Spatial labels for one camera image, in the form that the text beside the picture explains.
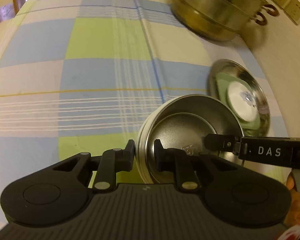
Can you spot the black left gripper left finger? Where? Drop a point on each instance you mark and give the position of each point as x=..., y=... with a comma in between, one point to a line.
x=113, y=161

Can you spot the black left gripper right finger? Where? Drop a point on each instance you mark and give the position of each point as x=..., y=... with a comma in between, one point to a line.
x=179, y=163

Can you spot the small steel bowl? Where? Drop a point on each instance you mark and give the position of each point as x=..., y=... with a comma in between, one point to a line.
x=183, y=123

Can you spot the small floral white dish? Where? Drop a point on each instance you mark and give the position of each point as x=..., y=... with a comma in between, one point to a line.
x=242, y=101

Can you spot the green rectangular plate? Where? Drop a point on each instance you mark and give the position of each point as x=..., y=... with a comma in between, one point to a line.
x=223, y=81

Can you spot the right hand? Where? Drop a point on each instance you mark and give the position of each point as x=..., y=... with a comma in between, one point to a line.
x=293, y=216

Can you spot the checkered tablecloth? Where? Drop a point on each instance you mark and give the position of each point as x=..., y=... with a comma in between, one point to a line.
x=83, y=75

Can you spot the large steel basin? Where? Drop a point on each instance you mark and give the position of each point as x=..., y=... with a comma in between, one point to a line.
x=234, y=69

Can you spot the stacked steel steamer pot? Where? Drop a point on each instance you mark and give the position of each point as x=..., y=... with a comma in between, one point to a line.
x=221, y=20

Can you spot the wall power socket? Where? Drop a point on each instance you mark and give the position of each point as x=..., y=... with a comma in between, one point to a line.
x=291, y=8

